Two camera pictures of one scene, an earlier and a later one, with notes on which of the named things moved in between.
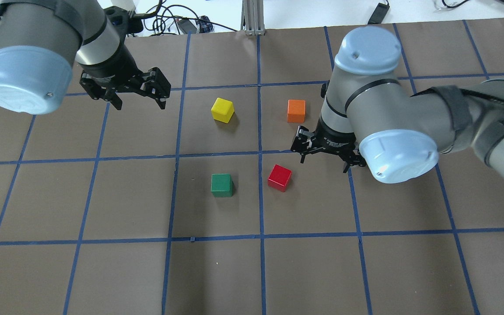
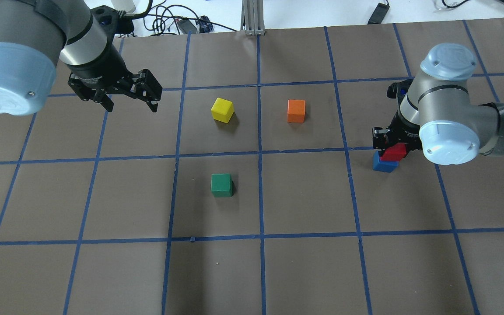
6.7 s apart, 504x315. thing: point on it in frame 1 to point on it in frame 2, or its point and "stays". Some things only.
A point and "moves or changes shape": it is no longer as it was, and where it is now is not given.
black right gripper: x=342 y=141 to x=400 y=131
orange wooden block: x=296 y=111 stays
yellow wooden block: x=222 y=110 stays
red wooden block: x=280 y=178 moves or changes shape
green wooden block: x=222 y=185 stays
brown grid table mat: x=200 y=207 stays
